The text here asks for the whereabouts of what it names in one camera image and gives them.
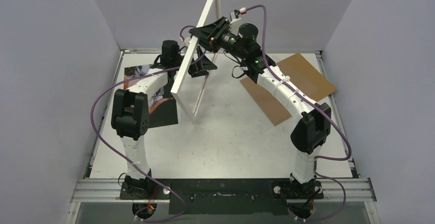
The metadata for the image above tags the brown cardboard backing board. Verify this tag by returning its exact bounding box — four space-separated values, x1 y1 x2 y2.
240 53 337 126

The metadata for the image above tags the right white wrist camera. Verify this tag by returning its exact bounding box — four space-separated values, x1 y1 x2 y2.
229 7 246 25

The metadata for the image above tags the purple cable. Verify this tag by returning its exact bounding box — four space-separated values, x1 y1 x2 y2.
89 25 208 223
244 4 352 223

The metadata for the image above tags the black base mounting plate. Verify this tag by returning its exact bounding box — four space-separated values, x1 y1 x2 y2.
119 178 324 218

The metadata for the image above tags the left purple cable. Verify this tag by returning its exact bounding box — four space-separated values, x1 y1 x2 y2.
89 25 208 223

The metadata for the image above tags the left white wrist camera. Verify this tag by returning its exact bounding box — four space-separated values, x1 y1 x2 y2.
180 35 192 51

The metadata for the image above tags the printed photo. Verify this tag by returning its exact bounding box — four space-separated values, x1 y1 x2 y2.
124 65 179 128

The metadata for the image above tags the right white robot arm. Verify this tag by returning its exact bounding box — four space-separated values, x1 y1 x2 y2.
189 17 331 199

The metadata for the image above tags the white wooden picture frame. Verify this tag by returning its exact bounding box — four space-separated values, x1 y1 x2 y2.
171 0 222 123

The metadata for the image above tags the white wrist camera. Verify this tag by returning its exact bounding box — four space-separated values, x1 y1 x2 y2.
180 35 192 51
229 7 246 25

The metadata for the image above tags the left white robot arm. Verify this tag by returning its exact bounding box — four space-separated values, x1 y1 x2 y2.
111 40 183 199

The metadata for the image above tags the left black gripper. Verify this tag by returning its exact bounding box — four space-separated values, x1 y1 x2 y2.
173 46 217 78

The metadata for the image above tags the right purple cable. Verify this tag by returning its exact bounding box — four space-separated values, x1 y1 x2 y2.
244 4 352 223

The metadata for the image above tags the aluminium rail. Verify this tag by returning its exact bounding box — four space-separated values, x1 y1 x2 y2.
71 178 377 202

